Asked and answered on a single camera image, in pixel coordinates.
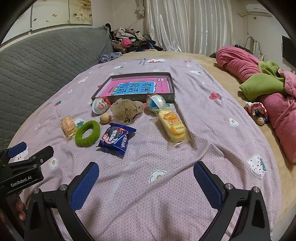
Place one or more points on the red and white chocolate egg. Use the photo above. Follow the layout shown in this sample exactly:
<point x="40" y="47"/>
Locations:
<point x="100" y="106"/>

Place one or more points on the blue cookie packet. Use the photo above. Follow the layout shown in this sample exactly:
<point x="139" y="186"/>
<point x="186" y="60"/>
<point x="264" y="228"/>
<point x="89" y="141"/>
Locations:
<point x="115" y="139"/>

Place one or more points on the white air conditioner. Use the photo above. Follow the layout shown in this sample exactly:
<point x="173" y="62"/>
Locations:
<point x="257" y="9"/>

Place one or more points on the blue floral pillow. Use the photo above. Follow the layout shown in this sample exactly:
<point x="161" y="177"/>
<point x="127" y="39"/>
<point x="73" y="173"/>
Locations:
<point x="109" y="57"/>

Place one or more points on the small clear cracker packet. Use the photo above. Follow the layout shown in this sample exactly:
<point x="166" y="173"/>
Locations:
<point x="68" y="127"/>

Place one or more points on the white curtain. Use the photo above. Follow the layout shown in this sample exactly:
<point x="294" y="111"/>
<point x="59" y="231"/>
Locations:
<point x="187" y="25"/>

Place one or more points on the purple strawberry print bedsheet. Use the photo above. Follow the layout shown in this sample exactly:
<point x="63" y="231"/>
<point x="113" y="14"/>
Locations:
<point x="161" y="162"/>

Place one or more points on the black television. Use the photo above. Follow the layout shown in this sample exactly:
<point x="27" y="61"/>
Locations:
<point x="289" y="51"/>

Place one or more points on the yellow rice cracker packet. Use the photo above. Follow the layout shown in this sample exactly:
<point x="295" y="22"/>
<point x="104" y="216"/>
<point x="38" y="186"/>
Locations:
<point x="173" y="125"/>

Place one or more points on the pink and blue book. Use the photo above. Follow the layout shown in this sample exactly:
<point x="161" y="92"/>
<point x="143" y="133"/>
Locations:
<point x="136" y="88"/>

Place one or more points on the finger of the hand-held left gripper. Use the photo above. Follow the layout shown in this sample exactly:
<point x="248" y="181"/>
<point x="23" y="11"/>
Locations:
<point x="17" y="148"/>
<point x="41" y="153"/>

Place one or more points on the grey quilted headboard cover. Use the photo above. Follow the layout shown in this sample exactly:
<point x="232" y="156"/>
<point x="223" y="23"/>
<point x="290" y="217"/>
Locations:
<point x="46" y="69"/>

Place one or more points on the green fleece blanket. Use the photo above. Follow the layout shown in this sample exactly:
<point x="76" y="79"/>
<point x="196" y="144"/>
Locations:
<point x="261" y="85"/>

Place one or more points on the pink quilt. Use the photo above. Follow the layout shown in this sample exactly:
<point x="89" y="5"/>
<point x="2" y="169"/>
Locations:
<point x="238" y="62"/>

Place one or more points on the white curtain tassel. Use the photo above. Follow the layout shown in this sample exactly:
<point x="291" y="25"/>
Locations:
<point x="140" y="9"/>

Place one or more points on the metal chair frame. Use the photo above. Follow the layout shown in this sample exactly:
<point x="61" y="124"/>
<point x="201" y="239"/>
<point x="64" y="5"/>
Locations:
<point x="255" y="46"/>

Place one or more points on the pile of clothes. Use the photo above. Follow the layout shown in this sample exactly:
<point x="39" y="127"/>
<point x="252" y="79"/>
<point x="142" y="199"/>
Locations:
<point x="131" y="41"/>

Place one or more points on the floral wall poster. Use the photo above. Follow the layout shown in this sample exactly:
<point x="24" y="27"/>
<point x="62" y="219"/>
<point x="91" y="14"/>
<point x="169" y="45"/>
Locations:
<point x="57" y="11"/>

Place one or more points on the dark cardboard box tray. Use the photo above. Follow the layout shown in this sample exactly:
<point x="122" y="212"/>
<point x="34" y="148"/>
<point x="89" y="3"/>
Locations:
<point x="170" y="92"/>

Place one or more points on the blue and white chocolate egg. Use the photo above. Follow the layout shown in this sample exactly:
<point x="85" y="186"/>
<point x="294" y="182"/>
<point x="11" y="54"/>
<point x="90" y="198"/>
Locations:
<point x="156" y="102"/>

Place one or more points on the dark fuzzy cloth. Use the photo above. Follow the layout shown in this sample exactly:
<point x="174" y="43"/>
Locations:
<point x="212" y="55"/>

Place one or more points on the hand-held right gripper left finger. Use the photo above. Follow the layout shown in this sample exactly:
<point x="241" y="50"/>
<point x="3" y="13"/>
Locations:
<point x="84" y="185"/>

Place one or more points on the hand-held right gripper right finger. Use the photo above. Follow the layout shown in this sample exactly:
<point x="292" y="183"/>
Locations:
<point x="208" y="185"/>

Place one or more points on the person's left hand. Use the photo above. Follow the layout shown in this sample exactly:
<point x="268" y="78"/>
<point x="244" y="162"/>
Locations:
<point x="20" y="206"/>

